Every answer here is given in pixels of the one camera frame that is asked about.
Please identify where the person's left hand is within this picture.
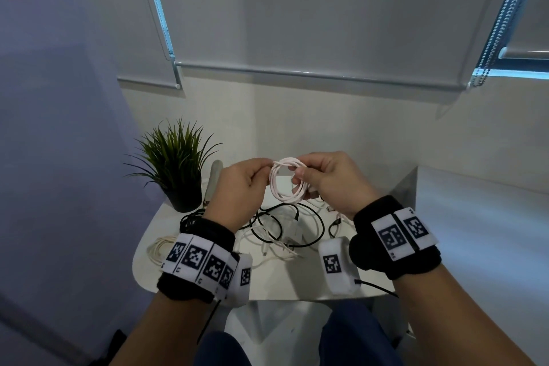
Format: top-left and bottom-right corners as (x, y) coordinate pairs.
(204, 158), (274, 233)

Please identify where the person's right hand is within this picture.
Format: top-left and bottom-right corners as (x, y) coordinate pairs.
(288, 151), (383, 221)

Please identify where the white charging cable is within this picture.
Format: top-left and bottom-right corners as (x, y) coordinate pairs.
(268, 157), (309, 204)

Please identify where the thin black cable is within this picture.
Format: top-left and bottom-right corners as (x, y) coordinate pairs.
(250, 201), (325, 249)

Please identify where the black usb cable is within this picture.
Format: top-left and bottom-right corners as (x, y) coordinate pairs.
(180, 206), (206, 229)

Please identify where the pile of cables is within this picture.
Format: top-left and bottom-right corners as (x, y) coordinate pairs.
(233, 200), (357, 270)

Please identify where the beige charging cable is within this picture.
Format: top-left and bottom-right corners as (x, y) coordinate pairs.
(147, 236), (179, 268)

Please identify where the person's right forearm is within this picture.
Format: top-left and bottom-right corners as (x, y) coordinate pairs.
(396, 265), (537, 366)

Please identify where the person's left forearm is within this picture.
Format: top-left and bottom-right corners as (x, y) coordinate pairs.
(109, 292), (215, 366)

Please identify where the person's right leg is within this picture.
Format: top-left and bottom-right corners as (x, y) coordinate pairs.
(319, 301), (404, 366)

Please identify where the person's leg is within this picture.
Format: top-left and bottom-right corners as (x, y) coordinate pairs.
(319, 301), (404, 366)
(195, 331), (254, 366)

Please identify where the person's left leg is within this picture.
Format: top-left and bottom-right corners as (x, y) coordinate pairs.
(195, 331), (254, 366)

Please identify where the grey oblong device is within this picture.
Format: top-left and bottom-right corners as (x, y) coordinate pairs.
(204, 160), (224, 208)

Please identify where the green plant in black pot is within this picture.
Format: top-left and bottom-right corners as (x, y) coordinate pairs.
(124, 117), (224, 213)

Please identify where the white charger adapter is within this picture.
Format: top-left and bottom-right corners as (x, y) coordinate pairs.
(285, 217), (303, 246)

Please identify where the black wristband with marker tags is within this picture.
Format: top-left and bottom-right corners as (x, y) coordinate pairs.
(156, 217), (240, 304)
(348, 194), (443, 281)

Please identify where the wide white roller blind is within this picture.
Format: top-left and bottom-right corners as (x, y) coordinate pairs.
(141, 0), (526, 90)

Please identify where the thin black camera cord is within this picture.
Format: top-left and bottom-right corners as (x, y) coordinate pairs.
(196, 299), (224, 345)
(356, 280), (399, 298)

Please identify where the metal bead chain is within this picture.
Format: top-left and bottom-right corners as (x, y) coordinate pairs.
(470, 0), (541, 87)

